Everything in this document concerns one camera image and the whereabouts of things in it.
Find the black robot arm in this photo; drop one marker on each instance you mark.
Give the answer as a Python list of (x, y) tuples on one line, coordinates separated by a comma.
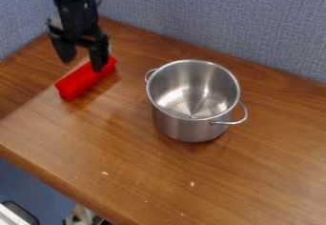
[(75, 29)]

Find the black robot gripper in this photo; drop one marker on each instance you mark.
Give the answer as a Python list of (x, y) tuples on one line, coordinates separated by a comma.
[(75, 29)]

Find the white object below table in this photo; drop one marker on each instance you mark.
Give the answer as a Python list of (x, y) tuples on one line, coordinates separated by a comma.
[(82, 216)]

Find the stainless steel pot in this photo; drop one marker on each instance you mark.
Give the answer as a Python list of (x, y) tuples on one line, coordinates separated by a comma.
[(195, 100)]

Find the red rectangular block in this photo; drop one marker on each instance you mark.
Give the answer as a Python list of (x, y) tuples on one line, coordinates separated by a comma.
[(82, 79)]

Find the black and grey corner object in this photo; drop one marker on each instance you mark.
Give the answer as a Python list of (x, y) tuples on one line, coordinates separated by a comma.
[(14, 215)]

